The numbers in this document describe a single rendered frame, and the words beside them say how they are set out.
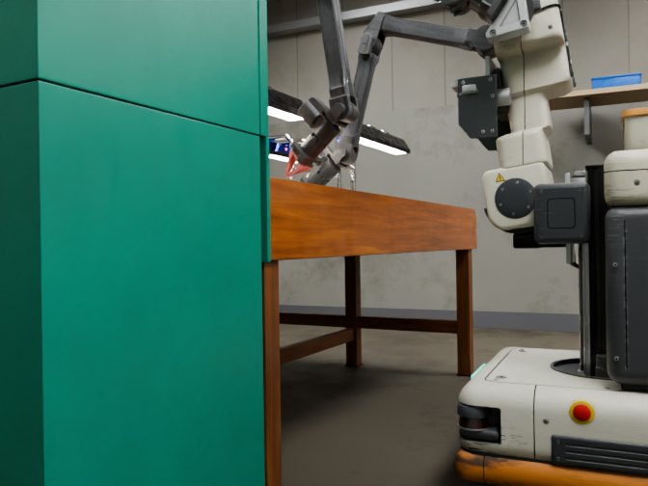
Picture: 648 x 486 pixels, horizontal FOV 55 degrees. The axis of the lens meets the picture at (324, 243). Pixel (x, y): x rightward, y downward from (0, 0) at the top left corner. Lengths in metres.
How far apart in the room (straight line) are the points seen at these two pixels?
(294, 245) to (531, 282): 3.20
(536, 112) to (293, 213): 0.70
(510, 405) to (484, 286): 3.08
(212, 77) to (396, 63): 3.78
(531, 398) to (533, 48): 0.87
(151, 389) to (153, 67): 0.52
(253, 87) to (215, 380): 0.58
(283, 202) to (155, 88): 0.48
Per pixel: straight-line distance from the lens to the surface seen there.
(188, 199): 1.11
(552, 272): 4.51
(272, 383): 1.44
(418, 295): 4.69
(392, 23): 2.19
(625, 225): 1.51
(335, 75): 1.76
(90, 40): 1.00
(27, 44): 0.96
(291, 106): 2.09
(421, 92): 4.80
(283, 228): 1.43
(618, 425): 1.52
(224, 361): 1.20
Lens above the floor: 0.62
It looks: level
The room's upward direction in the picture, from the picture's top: 1 degrees counter-clockwise
